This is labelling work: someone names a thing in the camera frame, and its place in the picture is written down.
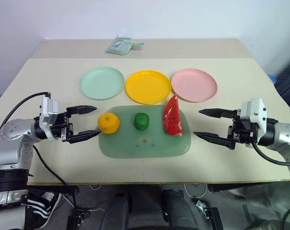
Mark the light green stacked package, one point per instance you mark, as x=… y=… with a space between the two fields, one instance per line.
x=118 y=45

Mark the translucent green tray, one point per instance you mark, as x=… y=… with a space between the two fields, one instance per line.
x=144 y=146

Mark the dark chair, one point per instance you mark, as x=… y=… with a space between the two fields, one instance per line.
x=289 y=86

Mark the pink round plate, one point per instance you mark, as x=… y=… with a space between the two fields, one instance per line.
x=193 y=85

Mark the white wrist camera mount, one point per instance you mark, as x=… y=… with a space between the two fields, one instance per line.
x=49 y=110
x=253 y=110

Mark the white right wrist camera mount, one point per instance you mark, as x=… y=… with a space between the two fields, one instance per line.
x=253 y=110

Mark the red watermelon slice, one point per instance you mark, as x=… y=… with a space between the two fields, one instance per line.
x=173 y=119

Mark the yellow round plate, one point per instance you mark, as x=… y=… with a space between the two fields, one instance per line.
x=148 y=87

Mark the orange fruit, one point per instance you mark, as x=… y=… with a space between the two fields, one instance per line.
x=108 y=123

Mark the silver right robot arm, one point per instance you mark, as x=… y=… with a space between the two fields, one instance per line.
x=286 y=134

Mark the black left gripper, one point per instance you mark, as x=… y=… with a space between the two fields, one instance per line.
x=63 y=127

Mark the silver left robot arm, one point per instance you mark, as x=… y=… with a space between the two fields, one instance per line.
x=13 y=128

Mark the black under-table bracket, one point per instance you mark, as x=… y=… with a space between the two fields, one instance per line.
x=226 y=188

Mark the green vegetable toy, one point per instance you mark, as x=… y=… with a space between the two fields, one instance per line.
x=142 y=122

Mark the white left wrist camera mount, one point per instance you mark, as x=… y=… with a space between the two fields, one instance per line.
x=49 y=110

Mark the black caster bracket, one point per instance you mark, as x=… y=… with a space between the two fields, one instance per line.
x=209 y=213
x=78 y=218

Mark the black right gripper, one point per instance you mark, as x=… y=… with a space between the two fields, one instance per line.
x=243 y=131

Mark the black white-striped shoe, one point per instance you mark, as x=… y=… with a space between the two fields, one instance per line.
x=44 y=206

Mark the light green round plate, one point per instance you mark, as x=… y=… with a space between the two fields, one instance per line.
x=101 y=82

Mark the dark rounded shape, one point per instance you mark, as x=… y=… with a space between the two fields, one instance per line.
x=178 y=210

